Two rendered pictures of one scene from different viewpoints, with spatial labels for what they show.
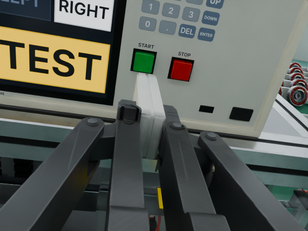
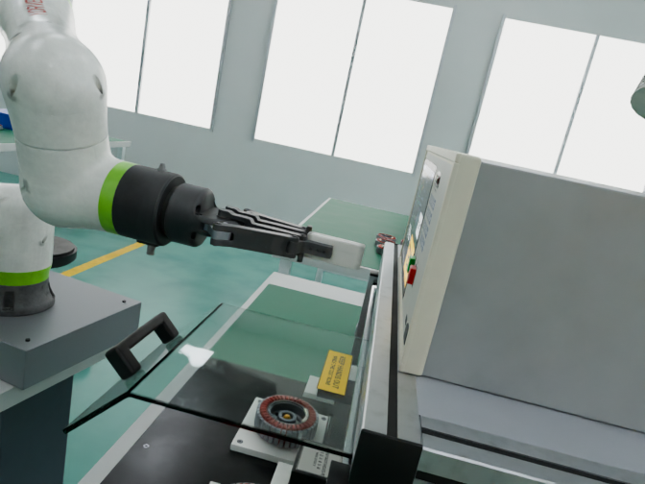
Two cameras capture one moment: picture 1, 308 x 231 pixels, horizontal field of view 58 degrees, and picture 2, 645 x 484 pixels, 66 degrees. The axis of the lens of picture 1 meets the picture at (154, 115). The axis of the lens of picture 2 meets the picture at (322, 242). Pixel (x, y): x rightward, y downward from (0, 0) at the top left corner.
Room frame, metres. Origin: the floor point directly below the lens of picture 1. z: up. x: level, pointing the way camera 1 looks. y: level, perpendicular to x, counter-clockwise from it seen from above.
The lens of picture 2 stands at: (0.31, -0.56, 1.32)
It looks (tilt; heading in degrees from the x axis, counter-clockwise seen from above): 13 degrees down; 105
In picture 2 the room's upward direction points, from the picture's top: 12 degrees clockwise
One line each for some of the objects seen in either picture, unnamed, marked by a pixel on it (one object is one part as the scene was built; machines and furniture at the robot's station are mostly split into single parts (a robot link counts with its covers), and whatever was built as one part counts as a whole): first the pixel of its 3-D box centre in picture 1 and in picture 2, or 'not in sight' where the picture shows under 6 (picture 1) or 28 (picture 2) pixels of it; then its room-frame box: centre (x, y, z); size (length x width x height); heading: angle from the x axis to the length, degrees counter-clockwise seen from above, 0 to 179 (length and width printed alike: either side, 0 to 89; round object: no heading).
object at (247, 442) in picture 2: not in sight; (283, 432); (0.10, 0.20, 0.78); 0.15 x 0.15 x 0.01; 9
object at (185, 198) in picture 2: not in sight; (210, 220); (0.01, -0.02, 1.18); 0.09 x 0.08 x 0.07; 9
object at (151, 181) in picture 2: not in sight; (154, 209); (-0.06, -0.03, 1.17); 0.09 x 0.06 x 0.12; 99
